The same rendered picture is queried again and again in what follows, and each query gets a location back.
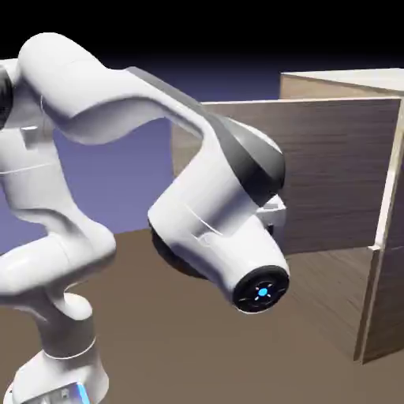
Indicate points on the dark wood lower cabinet door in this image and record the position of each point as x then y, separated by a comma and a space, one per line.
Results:
389, 300

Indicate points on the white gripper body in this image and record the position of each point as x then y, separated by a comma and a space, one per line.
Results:
275, 217

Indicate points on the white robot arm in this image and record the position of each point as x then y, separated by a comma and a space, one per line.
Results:
195, 221

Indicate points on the wooden cabinet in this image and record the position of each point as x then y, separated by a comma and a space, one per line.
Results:
356, 79

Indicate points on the dark wood cabinet door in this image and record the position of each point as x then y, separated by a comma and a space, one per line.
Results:
389, 300
334, 176

